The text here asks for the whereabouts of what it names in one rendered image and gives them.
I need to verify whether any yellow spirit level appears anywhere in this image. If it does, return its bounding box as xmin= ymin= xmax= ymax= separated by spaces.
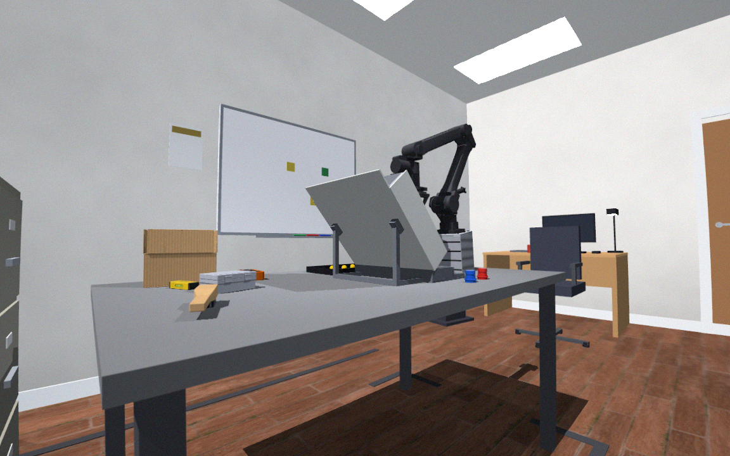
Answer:
xmin=169 ymin=281 xmax=199 ymax=290

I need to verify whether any green tray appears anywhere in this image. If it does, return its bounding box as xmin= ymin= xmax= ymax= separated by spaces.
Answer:
xmin=306 ymin=263 xmax=355 ymax=276

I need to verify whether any open brown cardboard box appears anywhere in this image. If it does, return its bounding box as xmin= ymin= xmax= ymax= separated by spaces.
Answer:
xmin=143 ymin=229 xmax=218 ymax=288

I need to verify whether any orange digital multimeter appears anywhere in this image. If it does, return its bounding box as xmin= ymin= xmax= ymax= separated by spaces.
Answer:
xmin=247 ymin=269 xmax=264 ymax=281

